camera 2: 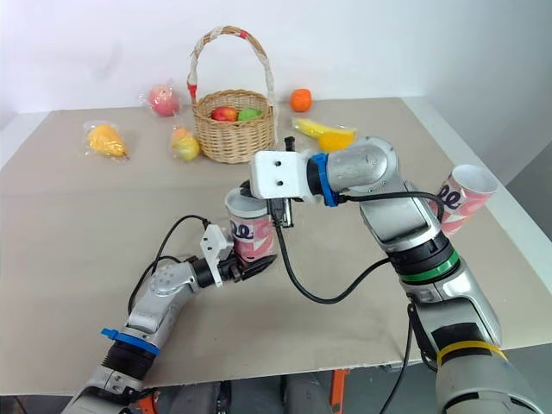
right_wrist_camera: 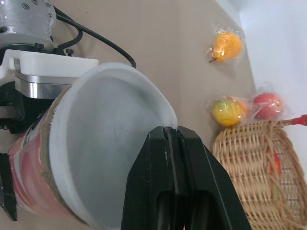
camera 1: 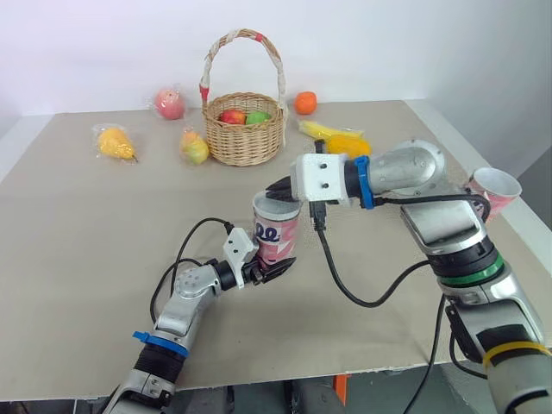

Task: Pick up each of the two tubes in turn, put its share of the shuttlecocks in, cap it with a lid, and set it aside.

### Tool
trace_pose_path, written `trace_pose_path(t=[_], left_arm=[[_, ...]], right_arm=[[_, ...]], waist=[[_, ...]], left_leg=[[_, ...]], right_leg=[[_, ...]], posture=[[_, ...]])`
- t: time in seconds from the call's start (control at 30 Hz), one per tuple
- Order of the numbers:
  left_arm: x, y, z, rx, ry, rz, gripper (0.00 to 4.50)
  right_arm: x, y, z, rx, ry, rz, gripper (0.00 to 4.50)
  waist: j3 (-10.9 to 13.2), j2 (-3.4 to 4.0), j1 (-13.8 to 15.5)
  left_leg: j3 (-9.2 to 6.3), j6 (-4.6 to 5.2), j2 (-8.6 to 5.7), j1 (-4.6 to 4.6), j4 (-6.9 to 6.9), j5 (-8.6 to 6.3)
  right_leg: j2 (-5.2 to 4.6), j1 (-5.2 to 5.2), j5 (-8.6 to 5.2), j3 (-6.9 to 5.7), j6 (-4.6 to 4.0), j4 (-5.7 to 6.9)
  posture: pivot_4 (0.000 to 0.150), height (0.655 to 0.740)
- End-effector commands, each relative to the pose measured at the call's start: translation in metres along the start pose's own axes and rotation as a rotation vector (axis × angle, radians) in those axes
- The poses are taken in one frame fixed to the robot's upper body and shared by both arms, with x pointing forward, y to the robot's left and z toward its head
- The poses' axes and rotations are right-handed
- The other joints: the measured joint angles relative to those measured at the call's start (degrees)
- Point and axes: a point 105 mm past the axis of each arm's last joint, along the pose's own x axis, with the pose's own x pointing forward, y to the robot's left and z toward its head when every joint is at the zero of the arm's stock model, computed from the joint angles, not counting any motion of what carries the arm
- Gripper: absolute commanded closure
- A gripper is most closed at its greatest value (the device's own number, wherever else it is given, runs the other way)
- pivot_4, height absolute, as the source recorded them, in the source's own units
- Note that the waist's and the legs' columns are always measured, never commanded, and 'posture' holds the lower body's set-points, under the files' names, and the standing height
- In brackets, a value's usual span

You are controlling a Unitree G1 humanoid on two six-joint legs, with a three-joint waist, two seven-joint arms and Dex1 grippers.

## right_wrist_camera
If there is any wrapped yellow orange toy fruit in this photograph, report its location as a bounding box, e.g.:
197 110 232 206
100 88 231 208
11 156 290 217
204 94 250 127

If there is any red and green toy vegetable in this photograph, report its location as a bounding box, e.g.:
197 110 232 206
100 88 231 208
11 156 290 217
267 148 283 200

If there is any wicker basket with red handle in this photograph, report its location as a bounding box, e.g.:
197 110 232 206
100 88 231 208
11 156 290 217
212 114 307 230

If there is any white tube lid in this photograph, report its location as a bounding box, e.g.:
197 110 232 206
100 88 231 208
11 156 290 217
48 61 179 230

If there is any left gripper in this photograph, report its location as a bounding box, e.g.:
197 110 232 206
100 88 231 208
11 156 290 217
0 80 50 222

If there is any black cable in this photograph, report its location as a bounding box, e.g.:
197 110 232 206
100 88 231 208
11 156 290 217
51 5 137 69

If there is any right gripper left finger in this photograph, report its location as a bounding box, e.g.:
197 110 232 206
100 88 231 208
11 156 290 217
120 126 184 230

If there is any wrapped orange toy pear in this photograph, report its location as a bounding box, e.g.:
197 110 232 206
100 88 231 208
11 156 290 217
206 20 246 64

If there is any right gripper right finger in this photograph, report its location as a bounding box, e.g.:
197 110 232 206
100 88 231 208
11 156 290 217
176 126 253 230

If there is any wrapped red toy apple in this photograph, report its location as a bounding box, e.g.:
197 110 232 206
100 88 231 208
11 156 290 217
249 81 289 121

